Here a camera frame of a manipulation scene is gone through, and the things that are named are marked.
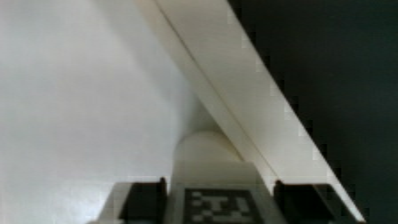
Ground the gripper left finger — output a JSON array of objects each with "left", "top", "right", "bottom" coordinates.
[{"left": 119, "top": 178, "right": 167, "bottom": 224}]

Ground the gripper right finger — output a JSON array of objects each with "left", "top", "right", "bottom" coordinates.
[{"left": 273, "top": 181, "right": 337, "bottom": 224}]

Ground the white table leg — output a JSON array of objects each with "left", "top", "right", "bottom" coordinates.
[{"left": 163, "top": 131, "right": 288, "bottom": 224}]

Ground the white square tabletop part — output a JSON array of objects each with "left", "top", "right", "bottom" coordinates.
[{"left": 0, "top": 0, "right": 337, "bottom": 224}]

